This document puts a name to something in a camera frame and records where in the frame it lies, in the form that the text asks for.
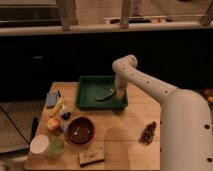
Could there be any orange apple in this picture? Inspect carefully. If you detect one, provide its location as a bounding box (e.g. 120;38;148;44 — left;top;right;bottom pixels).
46;117;61;132

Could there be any green pepper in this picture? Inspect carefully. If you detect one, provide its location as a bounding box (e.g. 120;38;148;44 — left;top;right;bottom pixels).
95;89;116;102

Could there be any yellow banana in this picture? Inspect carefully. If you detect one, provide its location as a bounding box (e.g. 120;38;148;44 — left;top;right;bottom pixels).
50;97;63;117

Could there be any green plastic tray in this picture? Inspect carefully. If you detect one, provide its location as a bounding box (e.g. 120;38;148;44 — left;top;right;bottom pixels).
76;76;128;110

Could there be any small dark bottle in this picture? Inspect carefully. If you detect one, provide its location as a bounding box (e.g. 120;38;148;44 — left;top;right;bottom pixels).
60;108;71;120

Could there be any brown rectangular sponge block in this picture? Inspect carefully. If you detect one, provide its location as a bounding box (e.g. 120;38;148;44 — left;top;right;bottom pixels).
78;149;105;167

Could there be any bunch of dark grapes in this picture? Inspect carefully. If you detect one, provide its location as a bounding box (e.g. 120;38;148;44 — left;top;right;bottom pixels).
139;121;157;145

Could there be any dark red bowl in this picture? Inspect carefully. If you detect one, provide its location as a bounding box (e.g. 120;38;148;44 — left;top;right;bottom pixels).
65;117;95;145

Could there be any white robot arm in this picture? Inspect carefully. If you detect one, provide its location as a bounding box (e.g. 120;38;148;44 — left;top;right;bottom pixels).
112;55;213;171

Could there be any green cup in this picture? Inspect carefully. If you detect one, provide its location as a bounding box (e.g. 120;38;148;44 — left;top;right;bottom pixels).
49;139;64;156

